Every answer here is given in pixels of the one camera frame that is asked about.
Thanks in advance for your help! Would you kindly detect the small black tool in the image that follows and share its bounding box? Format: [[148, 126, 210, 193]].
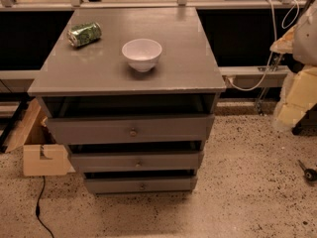
[[298, 161, 317, 181]]

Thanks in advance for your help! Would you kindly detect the grey drawer cabinet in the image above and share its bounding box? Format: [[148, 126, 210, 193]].
[[29, 7, 225, 181]]

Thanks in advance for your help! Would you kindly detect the white ceramic bowl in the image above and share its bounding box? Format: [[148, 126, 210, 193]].
[[122, 39, 162, 72]]

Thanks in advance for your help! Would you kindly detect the grey top drawer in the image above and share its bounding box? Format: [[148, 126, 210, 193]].
[[47, 115, 214, 145]]

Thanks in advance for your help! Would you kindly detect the light wooden box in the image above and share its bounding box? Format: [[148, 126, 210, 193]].
[[6, 99, 74, 177]]

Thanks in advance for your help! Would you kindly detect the grey metal rail frame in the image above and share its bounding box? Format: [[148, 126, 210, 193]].
[[0, 0, 317, 94]]

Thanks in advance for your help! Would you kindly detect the green crushed soda can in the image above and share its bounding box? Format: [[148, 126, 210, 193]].
[[67, 22, 102, 48]]

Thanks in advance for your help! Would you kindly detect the grey bottom drawer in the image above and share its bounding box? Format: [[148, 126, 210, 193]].
[[84, 177, 197, 194]]

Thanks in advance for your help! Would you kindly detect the white cable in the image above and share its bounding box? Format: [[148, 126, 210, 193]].
[[226, 0, 301, 92]]

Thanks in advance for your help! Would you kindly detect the grey middle drawer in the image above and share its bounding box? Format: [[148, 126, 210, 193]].
[[70, 151, 204, 173]]

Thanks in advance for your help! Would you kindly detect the grey drawer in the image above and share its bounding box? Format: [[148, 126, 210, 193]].
[[84, 177, 197, 194], [70, 151, 204, 173], [47, 115, 214, 145]]

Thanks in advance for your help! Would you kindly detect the black power cable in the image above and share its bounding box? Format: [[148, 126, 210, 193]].
[[35, 176, 55, 238]]

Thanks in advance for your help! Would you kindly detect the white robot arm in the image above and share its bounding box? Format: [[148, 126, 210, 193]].
[[270, 1, 317, 131]]

